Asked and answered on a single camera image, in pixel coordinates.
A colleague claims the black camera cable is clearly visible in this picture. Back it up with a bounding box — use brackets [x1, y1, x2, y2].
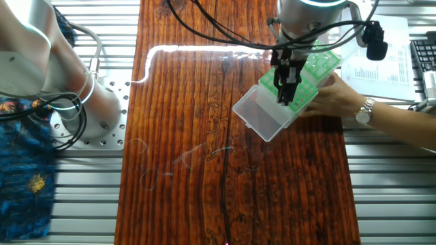
[190, 0, 375, 52]

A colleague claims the silver wristwatch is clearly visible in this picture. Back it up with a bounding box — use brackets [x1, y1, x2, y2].
[354, 97, 376, 126]

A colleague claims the white grey box device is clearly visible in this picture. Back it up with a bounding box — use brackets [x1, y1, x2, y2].
[422, 69, 436, 99]

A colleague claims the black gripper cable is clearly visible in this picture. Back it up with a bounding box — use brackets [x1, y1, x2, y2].
[166, 0, 273, 50]

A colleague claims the bare human forearm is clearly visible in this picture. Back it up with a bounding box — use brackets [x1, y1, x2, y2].
[371, 101, 436, 152]

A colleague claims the white printed paper sheet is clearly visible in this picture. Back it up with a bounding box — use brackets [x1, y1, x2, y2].
[340, 13, 417, 102]

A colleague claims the small grey mounted device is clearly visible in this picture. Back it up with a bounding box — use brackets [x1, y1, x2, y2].
[407, 97, 436, 115]

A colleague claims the grey base cable with connector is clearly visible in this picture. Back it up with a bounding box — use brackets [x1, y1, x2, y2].
[66, 22, 103, 81]

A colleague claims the brown wooden board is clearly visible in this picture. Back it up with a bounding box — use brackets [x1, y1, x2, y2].
[114, 0, 362, 245]

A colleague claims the bare human hand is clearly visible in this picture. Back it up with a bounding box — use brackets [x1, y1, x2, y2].
[301, 71, 362, 120]

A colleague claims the clear box green tip rack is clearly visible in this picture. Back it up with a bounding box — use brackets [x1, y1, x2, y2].
[301, 39, 343, 90]
[232, 66, 321, 143]

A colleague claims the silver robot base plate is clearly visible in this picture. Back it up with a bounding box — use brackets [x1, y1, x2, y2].
[50, 76, 129, 150]

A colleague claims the black computer keyboard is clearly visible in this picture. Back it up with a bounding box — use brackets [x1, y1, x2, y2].
[410, 31, 436, 74]

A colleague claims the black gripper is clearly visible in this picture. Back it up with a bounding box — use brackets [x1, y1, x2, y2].
[270, 47, 308, 105]

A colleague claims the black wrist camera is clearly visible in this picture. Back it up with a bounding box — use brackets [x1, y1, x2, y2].
[361, 20, 388, 61]

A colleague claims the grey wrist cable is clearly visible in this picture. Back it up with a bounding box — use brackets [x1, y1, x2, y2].
[279, 0, 381, 55]

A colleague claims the black base cable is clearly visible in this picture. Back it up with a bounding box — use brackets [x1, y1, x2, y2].
[0, 94, 88, 151]

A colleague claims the blue painted cloth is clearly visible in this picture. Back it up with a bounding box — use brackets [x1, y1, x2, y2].
[0, 6, 76, 242]

